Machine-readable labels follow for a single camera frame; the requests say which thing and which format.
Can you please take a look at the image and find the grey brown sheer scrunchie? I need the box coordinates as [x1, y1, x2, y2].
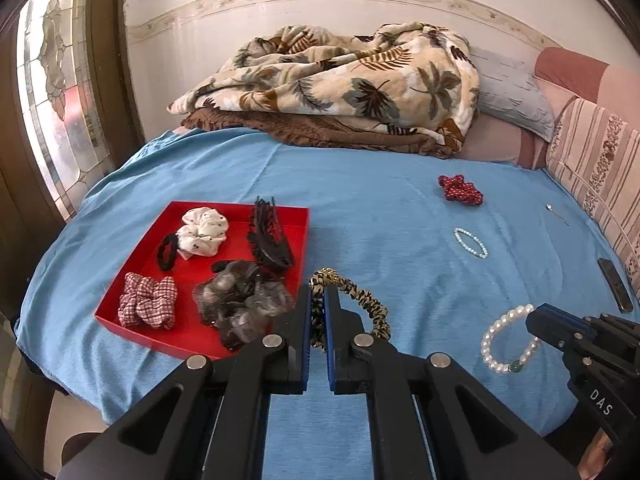
[192, 260, 295, 351]

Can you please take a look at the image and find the leopard print bracelet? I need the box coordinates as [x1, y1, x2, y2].
[308, 265, 393, 354]

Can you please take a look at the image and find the large white pearl bracelet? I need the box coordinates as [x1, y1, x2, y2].
[479, 302, 544, 376]

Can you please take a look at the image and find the red plaid scrunchie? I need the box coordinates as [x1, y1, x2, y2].
[117, 272, 178, 330]

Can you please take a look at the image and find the small white pearl bracelet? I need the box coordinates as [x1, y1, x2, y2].
[452, 226, 490, 261]

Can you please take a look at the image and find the small black scrunchie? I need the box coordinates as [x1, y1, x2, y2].
[156, 233, 179, 272]

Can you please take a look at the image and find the red polka dot scrunchie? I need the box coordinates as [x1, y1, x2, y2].
[437, 174, 484, 206]

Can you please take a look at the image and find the person's right hand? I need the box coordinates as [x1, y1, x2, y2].
[577, 429, 613, 480]

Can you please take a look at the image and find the black remote control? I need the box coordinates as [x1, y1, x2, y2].
[598, 258, 634, 313]

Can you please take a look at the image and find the red tray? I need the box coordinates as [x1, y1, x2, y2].
[93, 199, 312, 362]

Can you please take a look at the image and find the black hair claw clip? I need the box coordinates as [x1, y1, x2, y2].
[246, 197, 294, 276]

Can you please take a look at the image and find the white dotted scrunchie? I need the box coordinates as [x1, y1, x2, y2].
[176, 207, 229, 260]

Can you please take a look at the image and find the silver hair pin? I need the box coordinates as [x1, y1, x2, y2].
[546, 204, 568, 226]

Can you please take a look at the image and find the blue bed sheet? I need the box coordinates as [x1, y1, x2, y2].
[16, 128, 626, 479]

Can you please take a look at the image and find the striped floral pillow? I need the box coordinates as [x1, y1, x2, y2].
[546, 99, 640, 292]

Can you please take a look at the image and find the brown ruffled blanket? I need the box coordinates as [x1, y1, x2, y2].
[181, 107, 454, 158]

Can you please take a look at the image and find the grey pillow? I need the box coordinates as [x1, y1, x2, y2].
[471, 48, 554, 142]

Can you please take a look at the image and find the pink maroon pillow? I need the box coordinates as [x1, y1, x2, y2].
[459, 47, 639, 169]

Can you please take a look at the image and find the leaf patterned blanket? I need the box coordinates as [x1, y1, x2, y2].
[167, 22, 480, 157]

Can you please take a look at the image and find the stained glass window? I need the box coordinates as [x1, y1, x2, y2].
[16, 0, 114, 221]

